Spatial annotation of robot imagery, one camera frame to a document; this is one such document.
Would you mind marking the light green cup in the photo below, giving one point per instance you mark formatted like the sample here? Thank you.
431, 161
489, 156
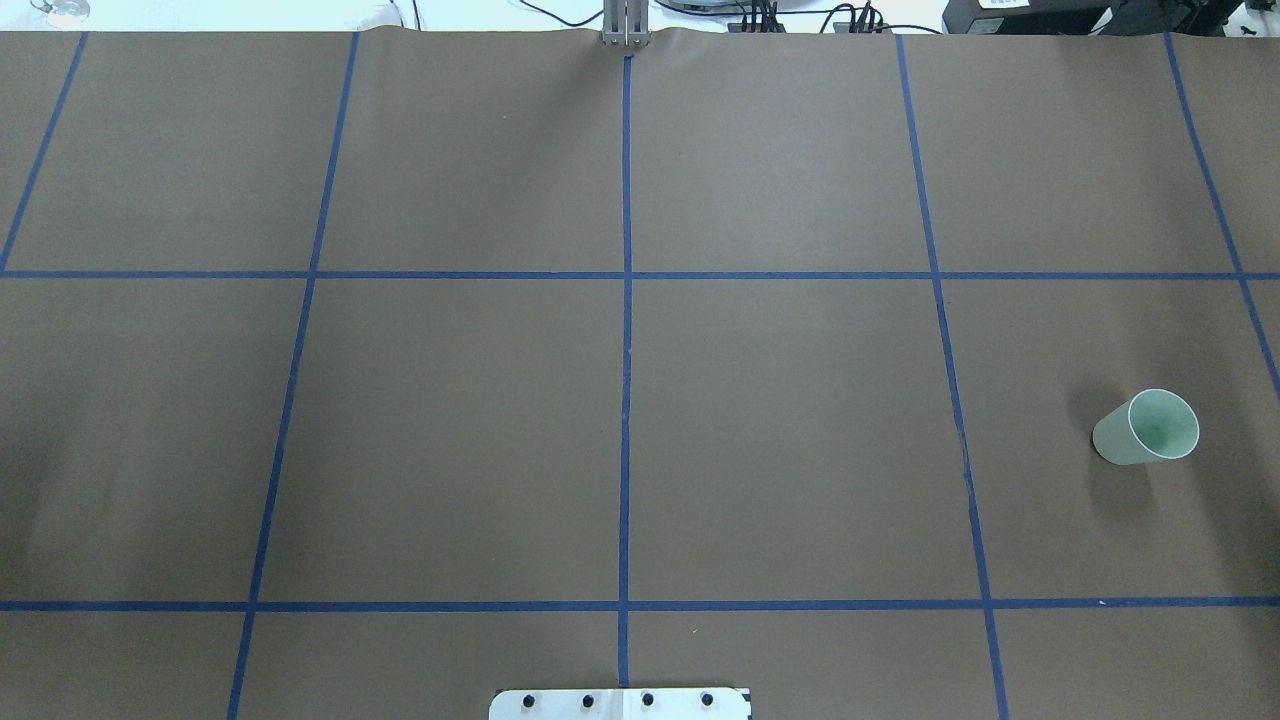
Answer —
1153, 426

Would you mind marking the brown table mat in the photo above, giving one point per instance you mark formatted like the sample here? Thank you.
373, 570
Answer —
371, 374

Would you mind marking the silver camera pole bracket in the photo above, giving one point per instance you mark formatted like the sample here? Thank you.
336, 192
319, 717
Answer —
625, 23

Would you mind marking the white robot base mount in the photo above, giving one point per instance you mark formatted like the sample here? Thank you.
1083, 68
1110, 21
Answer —
623, 703

